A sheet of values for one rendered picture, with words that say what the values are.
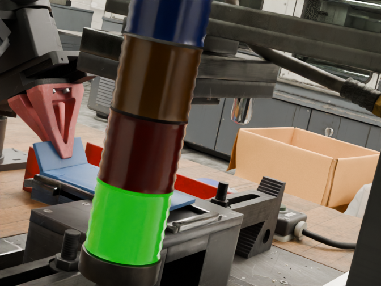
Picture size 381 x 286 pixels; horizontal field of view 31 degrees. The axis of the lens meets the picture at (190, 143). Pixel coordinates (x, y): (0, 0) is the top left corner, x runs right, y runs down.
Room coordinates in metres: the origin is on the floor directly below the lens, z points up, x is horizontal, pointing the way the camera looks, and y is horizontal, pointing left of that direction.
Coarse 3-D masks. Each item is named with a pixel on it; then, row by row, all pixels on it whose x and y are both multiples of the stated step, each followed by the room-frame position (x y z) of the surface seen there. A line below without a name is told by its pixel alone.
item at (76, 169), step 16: (32, 144) 0.67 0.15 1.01; (48, 144) 0.68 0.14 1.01; (80, 144) 0.72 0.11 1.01; (48, 160) 0.67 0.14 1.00; (64, 160) 0.69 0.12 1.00; (80, 160) 0.71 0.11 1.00; (48, 176) 0.66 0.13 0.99; (64, 176) 0.66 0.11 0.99; (80, 176) 0.67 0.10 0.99; (96, 176) 0.68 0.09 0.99; (176, 208) 0.63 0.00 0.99
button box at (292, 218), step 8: (288, 208) 0.96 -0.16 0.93; (280, 216) 0.91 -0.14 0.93; (288, 216) 0.92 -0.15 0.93; (296, 216) 0.93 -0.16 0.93; (304, 216) 0.94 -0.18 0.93; (280, 224) 0.90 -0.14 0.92; (288, 224) 0.89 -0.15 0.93; (296, 224) 0.92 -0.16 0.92; (304, 224) 0.92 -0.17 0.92; (280, 232) 0.90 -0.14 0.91; (288, 232) 0.90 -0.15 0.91; (296, 232) 0.91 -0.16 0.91; (304, 232) 0.91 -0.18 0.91; (312, 232) 0.91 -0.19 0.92; (280, 240) 0.90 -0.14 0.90; (288, 240) 0.91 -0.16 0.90; (320, 240) 0.90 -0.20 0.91; (328, 240) 0.91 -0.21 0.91; (344, 248) 0.92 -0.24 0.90; (352, 248) 0.92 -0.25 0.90
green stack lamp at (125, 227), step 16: (96, 192) 0.32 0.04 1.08; (112, 192) 0.31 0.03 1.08; (128, 192) 0.31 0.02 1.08; (96, 208) 0.32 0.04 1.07; (112, 208) 0.31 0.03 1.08; (128, 208) 0.31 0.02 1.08; (144, 208) 0.31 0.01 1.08; (160, 208) 0.31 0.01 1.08; (96, 224) 0.31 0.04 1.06; (112, 224) 0.31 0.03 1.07; (128, 224) 0.31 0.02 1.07; (144, 224) 0.31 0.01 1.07; (160, 224) 0.32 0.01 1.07; (96, 240) 0.31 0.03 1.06; (112, 240) 0.31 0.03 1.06; (128, 240) 0.31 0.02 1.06; (144, 240) 0.31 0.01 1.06; (160, 240) 0.32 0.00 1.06; (112, 256) 0.31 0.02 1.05; (128, 256) 0.31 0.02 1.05; (144, 256) 0.31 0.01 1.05
